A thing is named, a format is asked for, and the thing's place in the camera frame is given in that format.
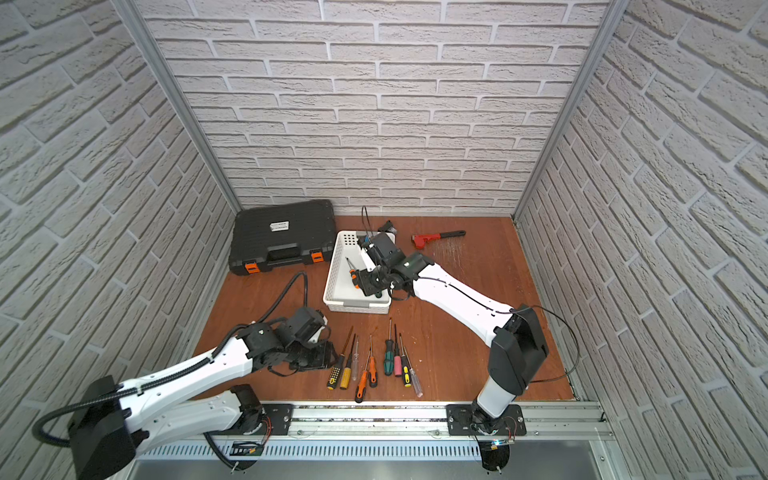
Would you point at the orange black small screwdriver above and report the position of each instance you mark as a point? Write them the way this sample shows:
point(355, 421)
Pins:
point(354, 274)

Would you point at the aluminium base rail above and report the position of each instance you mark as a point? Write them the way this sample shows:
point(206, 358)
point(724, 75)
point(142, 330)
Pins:
point(422, 420)

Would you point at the long orange screwdriver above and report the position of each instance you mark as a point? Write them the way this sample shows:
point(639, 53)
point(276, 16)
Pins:
point(362, 384)

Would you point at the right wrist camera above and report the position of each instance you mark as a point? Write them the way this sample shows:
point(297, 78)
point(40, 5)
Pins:
point(368, 257)

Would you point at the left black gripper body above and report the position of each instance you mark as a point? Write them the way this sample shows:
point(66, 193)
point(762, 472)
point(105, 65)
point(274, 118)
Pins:
point(317, 352)

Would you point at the clear handle screwdriver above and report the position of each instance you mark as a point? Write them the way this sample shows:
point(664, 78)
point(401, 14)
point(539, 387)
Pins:
point(355, 367)

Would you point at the pink handle screwdriver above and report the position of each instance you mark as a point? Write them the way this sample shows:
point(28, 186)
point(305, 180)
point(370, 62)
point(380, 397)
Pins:
point(398, 367)

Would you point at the black plastic tool case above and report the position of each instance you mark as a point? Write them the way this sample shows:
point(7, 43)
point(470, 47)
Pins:
point(269, 237)

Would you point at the yellow handle screwdriver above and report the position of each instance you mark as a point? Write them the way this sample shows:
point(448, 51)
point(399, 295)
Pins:
point(347, 372)

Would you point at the white perforated plastic bin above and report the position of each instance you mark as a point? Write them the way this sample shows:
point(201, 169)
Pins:
point(341, 293)

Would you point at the small dark metal object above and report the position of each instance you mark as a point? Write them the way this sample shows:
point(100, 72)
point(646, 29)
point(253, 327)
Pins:
point(388, 227)

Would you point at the black yellow dotted screwdriver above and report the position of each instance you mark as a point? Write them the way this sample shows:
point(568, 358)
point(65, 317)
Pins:
point(335, 376)

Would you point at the short orange screwdriver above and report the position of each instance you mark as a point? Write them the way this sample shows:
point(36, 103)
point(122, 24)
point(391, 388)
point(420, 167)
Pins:
point(371, 367)

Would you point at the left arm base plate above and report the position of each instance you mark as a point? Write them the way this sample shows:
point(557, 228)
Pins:
point(273, 417)

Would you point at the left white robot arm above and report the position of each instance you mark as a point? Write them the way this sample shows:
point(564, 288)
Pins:
point(116, 422)

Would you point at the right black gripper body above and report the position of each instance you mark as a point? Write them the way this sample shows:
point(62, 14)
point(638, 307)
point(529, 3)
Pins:
point(378, 282)

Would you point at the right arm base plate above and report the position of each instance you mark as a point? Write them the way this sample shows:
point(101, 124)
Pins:
point(471, 420)

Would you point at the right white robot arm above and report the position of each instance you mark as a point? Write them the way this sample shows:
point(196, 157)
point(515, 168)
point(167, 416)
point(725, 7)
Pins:
point(515, 337)

